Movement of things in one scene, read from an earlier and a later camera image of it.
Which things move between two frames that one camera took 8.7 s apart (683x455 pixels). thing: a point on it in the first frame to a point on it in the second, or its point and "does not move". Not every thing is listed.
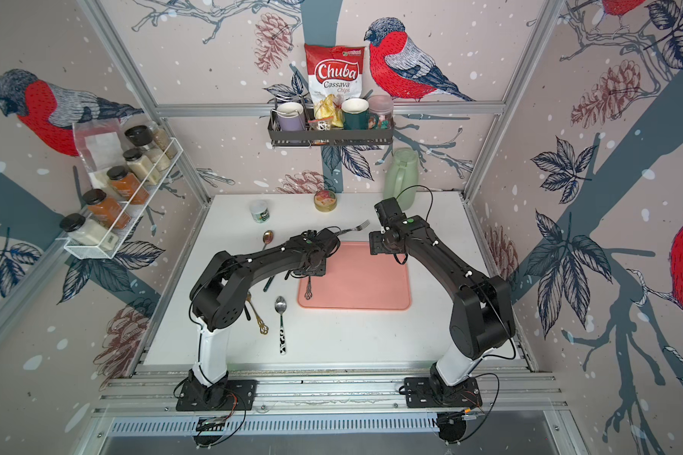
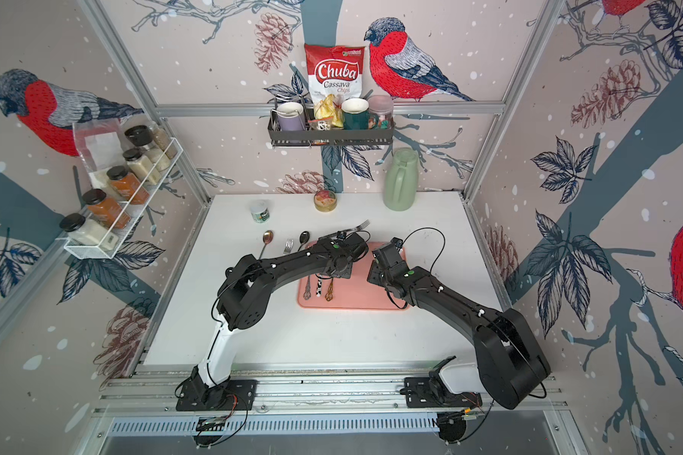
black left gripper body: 321,270 to 346,273
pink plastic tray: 354,279 does not move
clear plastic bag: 101,146 does not move
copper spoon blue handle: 267,238 does not move
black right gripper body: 378,243 to 376,276
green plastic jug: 400,177 does not move
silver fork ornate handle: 308,294 does not move
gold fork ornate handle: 264,328 to 329,294
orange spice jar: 105,210 does not move
